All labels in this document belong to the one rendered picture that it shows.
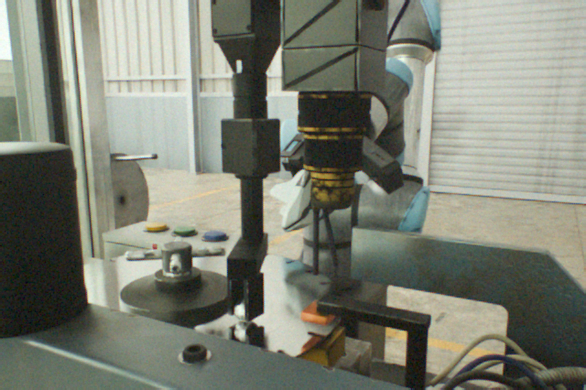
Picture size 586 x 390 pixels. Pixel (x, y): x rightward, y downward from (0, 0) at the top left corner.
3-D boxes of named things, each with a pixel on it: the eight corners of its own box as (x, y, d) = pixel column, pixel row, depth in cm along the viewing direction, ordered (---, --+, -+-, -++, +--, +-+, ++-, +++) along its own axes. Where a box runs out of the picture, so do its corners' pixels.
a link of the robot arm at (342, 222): (310, 227, 117) (310, 170, 115) (366, 232, 113) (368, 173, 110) (295, 240, 106) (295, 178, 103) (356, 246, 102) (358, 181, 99)
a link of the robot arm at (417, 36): (358, 240, 111) (380, 16, 119) (427, 246, 107) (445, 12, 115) (348, 234, 100) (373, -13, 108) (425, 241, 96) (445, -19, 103)
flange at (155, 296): (178, 270, 57) (177, 250, 57) (255, 289, 51) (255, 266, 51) (95, 304, 48) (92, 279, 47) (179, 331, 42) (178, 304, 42)
